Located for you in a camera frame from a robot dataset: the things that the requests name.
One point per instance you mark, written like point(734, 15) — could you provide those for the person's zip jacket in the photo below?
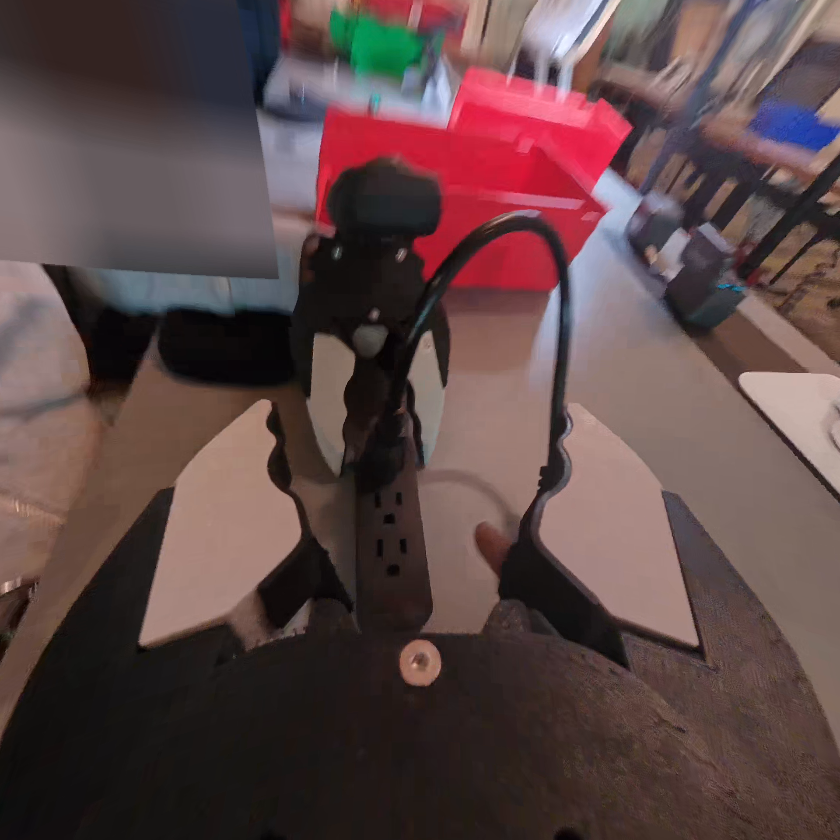
point(39, 394)

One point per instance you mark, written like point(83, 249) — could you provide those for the black power strip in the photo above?
point(394, 577)

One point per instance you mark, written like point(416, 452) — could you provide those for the small green bin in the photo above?
point(380, 46)

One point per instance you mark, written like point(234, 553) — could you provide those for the white board stand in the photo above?
point(787, 407)

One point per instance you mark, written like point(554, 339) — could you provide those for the black power plug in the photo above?
point(387, 459)

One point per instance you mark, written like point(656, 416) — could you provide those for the person's left forearm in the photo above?
point(197, 295)

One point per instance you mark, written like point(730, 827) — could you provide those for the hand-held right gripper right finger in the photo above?
point(610, 538)

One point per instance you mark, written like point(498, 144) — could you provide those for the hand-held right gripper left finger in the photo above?
point(216, 538)

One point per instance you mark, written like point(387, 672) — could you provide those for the nested red plastic bins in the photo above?
point(525, 105)

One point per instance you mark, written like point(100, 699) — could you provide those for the red plastic bin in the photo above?
point(499, 256)

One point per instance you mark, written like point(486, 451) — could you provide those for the blue plastic bin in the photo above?
point(787, 124)

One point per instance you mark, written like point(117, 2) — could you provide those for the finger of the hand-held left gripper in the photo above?
point(328, 394)
point(430, 394)

